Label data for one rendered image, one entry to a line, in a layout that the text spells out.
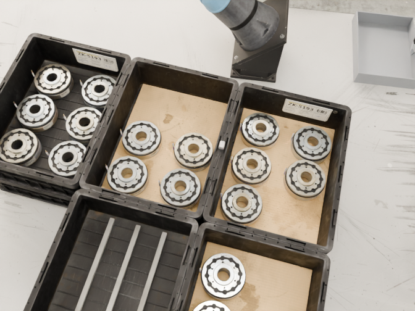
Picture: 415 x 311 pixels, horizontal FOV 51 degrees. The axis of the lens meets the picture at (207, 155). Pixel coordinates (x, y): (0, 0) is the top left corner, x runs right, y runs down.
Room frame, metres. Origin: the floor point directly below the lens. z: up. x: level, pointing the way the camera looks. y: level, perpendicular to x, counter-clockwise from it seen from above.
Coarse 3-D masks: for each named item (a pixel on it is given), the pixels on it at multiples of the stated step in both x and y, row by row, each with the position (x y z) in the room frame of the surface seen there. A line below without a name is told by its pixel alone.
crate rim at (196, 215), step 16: (160, 64) 0.73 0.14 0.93; (128, 80) 0.68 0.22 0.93; (224, 80) 0.69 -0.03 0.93; (112, 112) 0.58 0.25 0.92; (224, 128) 0.55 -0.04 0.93; (96, 144) 0.48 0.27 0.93; (208, 176) 0.41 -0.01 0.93; (96, 192) 0.36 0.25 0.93; (112, 192) 0.36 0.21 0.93; (208, 192) 0.37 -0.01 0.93; (160, 208) 0.33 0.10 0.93; (176, 208) 0.33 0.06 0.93
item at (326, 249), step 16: (240, 96) 0.64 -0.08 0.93; (288, 96) 0.65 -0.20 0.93; (304, 96) 0.66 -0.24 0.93; (336, 176) 0.44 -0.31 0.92; (336, 192) 0.39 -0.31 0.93; (208, 208) 0.33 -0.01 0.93; (336, 208) 0.35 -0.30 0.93; (224, 224) 0.30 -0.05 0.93; (240, 224) 0.30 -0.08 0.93; (336, 224) 0.31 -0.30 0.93; (288, 240) 0.27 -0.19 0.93
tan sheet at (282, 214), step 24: (240, 120) 0.63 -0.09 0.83; (288, 120) 0.64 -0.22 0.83; (240, 144) 0.56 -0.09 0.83; (288, 144) 0.57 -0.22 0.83; (312, 144) 0.57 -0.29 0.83; (264, 192) 0.42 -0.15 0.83; (216, 216) 0.35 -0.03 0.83; (264, 216) 0.36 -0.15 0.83; (288, 216) 0.36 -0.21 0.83; (312, 216) 0.36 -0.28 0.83; (312, 240) 0.30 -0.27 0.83
